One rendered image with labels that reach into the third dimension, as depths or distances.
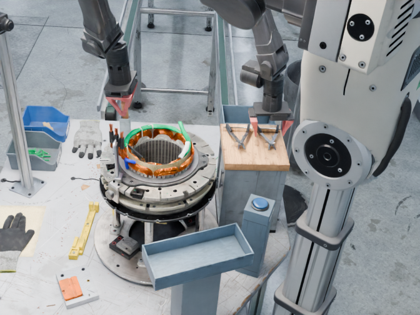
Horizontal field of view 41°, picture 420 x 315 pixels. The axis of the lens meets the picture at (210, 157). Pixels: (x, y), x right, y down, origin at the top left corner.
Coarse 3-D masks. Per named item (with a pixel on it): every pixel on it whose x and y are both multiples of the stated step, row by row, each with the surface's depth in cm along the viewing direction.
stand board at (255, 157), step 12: (240, 132) 172; (252, 132) 172; (264, 132) 172; (228, 144) 166; (252, 144) 167; (276, 144) 168; (228, 156) 162; (240, 156) 162; (252, 156) 163; (264, 156) 163; (276, 156) 164; (228, 168) 160; (240, 168) 161; (252, 168) 161; (264, 168) 161; (276, 168) 161; (288, 168) 162
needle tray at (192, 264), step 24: (168, 240) 135; (192, 240) 138; (216, 240) 141; (240, 240) 140; (168, 264) 134; (192, 264) 135; (216, 264) 131; (240, 264) 134; (192, 288) 135; (216, 288) 139; (192, 312) 142
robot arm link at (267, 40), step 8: (264, 16) 144; (272, 16) 147; (264, 24) 145; (272, 24) 147; (256, 32) 148; (264, 32) 146; (272, 32) 147; (256, 40) 149; (264, 40) 147; (272, 40) 147; (280, 40) 150; (256, 48) 150; (264, 48) 148; (272, 48) 148; (280, 48) 152; (256, 56) 151; (264, 56) 150; (272, 56) 148; (280, 56) 151; (288, 56) 153; (272, 64) 150; (280, 64) 150
